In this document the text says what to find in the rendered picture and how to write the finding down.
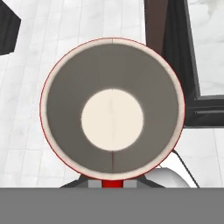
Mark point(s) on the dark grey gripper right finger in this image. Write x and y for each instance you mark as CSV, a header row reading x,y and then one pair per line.
x,y
131,184

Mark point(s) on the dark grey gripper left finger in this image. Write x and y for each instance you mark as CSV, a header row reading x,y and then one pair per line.
x,y
92,184

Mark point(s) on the red mug with cream inside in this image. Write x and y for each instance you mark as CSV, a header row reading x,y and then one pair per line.
x,y
112,73

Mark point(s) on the white rounded object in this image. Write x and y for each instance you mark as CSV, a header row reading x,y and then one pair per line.
x,y
170,178

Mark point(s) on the dark kitchen cabinet run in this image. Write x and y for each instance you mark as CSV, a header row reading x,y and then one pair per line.
x,y
178,43

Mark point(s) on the black angular cabinet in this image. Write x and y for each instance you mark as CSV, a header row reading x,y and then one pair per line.
x,y
7,26

